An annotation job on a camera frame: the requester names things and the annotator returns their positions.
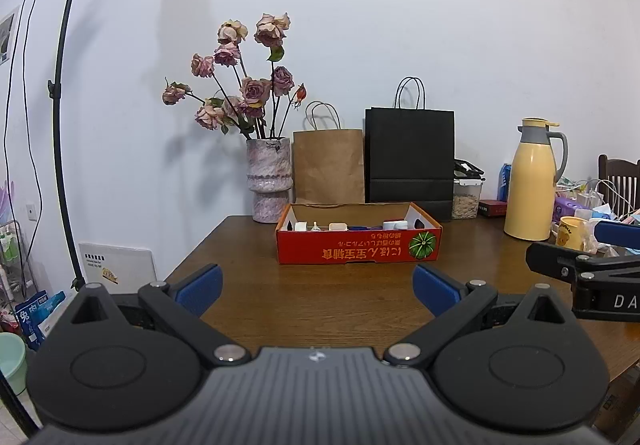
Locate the blue white packet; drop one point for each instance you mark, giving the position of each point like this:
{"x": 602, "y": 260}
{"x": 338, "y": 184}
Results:
{"x": 35, "y": 320}

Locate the dried rose bouquet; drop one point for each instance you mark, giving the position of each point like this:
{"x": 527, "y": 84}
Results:
{"x": 255, "y": 90}

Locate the framed wall picture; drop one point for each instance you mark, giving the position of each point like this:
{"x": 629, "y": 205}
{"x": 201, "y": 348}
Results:
{"x": 7, "y": 37}

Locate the yellow thermos jug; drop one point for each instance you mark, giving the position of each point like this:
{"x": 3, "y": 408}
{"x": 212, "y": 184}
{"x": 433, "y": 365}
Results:
{"x": 530, "y": 185}

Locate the brown paper bag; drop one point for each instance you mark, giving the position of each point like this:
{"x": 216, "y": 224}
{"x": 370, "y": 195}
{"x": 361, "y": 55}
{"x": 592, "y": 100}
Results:
{"x": 327, "y": 165}

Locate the small red box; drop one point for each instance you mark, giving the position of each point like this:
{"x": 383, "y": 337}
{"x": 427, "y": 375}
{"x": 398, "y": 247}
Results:
{"x": 492, "y": 207}

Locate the mottled purple ceramic vase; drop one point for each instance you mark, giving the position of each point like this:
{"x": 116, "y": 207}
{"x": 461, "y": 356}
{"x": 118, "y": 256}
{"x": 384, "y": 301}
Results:
{"x": 267, "y": 175}

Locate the large blue lid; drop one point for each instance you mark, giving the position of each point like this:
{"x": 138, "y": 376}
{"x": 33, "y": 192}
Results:
{"x": 365, "y": 228}

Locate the white wall outlet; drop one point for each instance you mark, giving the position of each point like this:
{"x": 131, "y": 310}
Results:
{"x": 32, "y": 211}

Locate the orange cardboard box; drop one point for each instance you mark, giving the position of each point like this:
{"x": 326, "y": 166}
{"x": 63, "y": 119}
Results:
{"x": 350, "y": 250}

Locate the dark wooden chair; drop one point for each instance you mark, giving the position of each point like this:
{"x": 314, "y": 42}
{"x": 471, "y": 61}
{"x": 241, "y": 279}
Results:
{"x": 607, "y": 170}

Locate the black light stand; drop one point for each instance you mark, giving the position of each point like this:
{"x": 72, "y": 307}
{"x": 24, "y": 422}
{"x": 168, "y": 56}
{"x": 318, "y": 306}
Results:
{"x": 60, "y": 75}

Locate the black paper bag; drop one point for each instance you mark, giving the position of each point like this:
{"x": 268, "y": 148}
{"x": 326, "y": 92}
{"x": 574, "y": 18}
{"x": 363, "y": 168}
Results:
{"x": 410, "y": 150}

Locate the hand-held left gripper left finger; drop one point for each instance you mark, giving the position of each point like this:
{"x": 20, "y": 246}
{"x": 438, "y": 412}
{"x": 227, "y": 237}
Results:
{"x": 200, "y": 286}

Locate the white booklet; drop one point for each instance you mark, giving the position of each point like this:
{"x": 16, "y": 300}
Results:
{"x": 115, "y": 265}

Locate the small white bag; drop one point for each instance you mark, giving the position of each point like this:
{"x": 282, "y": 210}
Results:
{"x": 590, "y": 200}

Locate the clear container of seeds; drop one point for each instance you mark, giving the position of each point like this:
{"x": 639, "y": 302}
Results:
{"x": 465, "y": 205}

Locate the metal storage rack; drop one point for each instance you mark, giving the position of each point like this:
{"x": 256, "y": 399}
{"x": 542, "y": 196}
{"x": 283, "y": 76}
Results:
{"x": 15, "y": 265}

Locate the yellow mug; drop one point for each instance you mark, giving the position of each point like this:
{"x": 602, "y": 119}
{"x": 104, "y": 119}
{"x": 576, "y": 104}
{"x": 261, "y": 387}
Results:
{"x": 570, "y": 235}

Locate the beige rectangular object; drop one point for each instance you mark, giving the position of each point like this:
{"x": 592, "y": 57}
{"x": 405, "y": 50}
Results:
{"x": 338, "y": 226}

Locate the blue drink can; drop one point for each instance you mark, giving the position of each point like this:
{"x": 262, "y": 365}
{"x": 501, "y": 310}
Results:
{"x": 504, "y": 182}

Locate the green plastic basin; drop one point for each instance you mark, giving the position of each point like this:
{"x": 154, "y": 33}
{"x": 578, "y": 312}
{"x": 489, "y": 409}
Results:
{"x": 10, "y": 360}

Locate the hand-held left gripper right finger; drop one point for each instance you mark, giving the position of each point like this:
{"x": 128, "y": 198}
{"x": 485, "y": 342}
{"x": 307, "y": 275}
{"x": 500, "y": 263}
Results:
{"x": 434, "y": 289}

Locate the purple tissue pack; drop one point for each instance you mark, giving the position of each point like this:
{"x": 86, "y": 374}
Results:
{"x": 565, "y": 205}

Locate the white plastic object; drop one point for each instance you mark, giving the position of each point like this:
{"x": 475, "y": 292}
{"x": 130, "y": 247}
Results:
{"x": 395, "y": 225}

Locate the black tripod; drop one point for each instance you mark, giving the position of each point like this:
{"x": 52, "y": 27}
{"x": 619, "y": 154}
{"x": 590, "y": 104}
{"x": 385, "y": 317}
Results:
{"x": 20, "y": 405}

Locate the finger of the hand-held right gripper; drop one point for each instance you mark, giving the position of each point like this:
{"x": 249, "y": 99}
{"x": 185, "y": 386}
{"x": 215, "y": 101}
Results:
{"x": 555, "y": 259}
{"x": 620, "y": 234}

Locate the brown cardboard carton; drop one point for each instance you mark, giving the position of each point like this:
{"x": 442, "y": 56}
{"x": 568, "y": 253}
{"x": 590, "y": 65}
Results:
{"x": 622, "y": 405}

